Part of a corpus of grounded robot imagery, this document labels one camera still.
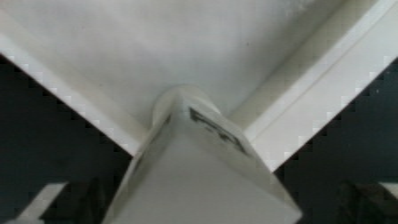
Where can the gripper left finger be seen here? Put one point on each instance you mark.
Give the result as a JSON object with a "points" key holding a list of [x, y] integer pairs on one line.
{"points": [[34, 210]]}

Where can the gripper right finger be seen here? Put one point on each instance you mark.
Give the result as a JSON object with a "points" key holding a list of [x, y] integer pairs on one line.
{"points": [[392, 188]]}

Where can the white square table top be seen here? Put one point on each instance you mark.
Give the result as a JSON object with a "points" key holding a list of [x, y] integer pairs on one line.
{"points": [[280, 55]]}

